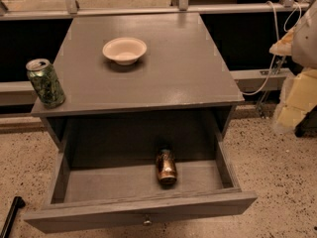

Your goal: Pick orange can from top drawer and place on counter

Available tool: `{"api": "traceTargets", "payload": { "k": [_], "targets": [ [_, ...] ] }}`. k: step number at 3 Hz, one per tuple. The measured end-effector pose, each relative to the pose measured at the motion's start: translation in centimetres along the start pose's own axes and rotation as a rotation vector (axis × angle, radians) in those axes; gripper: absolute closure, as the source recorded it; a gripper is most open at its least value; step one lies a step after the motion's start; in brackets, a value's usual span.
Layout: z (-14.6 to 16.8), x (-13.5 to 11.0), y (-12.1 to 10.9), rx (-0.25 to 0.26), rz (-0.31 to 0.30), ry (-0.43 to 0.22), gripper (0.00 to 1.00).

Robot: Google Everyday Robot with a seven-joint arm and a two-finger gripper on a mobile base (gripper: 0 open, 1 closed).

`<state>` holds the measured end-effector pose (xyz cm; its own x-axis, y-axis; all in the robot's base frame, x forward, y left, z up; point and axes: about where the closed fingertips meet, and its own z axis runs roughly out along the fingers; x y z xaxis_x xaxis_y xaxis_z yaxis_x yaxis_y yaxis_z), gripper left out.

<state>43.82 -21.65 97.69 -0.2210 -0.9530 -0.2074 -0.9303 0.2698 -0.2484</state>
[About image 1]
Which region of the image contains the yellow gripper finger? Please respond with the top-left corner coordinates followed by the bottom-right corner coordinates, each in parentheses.
top-left (272, 67), bottom-right (317, 132)
top-left (269, 28), bottom-right (294, 57)

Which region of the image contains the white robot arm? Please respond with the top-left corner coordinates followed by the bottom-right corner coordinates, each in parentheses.
top-left (269, 1), bottom-right (317, 133)

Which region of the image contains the round metal drawer knob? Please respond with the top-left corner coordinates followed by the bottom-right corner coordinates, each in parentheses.
top-left (143, 216), bottom-right (153, 226)

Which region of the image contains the green soda can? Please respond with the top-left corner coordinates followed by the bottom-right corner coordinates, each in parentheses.
top-left (26, 59), bottom-right (65, 108)

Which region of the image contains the grey open drawer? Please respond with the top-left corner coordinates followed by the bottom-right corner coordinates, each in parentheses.
top-left (23, 116), bottom-right (259, 234)

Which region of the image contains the grey wooden cabinet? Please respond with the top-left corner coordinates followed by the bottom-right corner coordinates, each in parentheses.
top-left (30, 12), bottom-right (246, 151)

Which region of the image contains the white paper bowl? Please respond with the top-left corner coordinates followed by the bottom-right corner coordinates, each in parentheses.
top-left (102, 38), bottom-right (147, 65)

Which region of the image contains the black bar on floor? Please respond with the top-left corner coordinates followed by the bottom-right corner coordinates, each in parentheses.
top-left (0, 196), bottom-right (26, 238)

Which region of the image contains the white cable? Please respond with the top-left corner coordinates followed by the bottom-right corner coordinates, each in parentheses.
top-left (240, 0), bottom-right (303, 96)

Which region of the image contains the metal frame rail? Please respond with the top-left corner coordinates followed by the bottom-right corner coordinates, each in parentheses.
top-left (0, 0), bottom-right (317, 22)

